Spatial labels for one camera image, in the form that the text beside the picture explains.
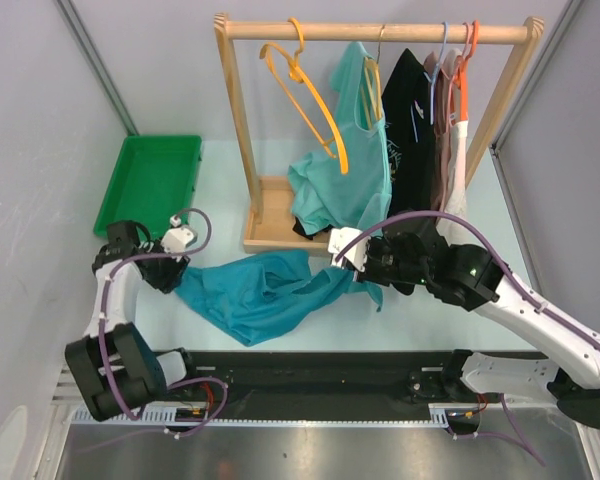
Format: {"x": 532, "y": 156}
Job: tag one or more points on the white slotted cable duct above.
{"x": 189, "y": 417}

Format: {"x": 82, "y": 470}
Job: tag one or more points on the teal blue t shirt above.
{"x": 267, "y": 295}

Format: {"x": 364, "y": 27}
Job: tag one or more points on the black t shirt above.
{"x": 410, "y": 137}

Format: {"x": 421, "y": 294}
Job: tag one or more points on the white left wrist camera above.
{"x": 179, "y": 237}

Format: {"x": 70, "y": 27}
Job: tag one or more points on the mint green t shirt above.
{"x": 324, "y": 198}

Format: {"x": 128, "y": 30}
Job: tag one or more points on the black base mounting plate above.
{"x": 330, "y": 385}

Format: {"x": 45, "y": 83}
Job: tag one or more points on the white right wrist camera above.
{"x": 347, "y": 250}

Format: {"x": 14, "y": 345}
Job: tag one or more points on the pink beige garment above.
{"x": 442, "y": 140}

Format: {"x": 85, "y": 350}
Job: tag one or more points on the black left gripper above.
{"x": 172, "y": 276}

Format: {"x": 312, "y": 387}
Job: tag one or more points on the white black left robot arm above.
{"x": 114, "y": 368}

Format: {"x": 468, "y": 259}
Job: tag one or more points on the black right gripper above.
{"x": 368, "y": 274}

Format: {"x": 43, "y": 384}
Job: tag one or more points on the wooden clothes rack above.
{"x": 269, "y": 220}

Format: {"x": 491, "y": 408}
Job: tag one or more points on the white garment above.
{"x": 456, "y": 191}

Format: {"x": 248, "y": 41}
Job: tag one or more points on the wooden hanger metal hook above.
{"x": 372, "y": 79}

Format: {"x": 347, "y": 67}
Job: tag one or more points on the green plastic tray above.
{"x": 154, "y": 177}

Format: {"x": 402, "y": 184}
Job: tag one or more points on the pink plastic hanger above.
{"x": 455, "y": 64}

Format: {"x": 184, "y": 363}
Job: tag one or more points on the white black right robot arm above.
{"x": 473, "y": 278}

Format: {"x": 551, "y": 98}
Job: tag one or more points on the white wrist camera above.
{"x": 179, "y": 237}
{"x": 347, "y": 250}

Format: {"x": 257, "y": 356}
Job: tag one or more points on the orange plastic hanger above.
{"x": 464, "y": 85}

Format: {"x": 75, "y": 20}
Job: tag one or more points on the light blue plastic hanger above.
{"x": 432, "y": 78}

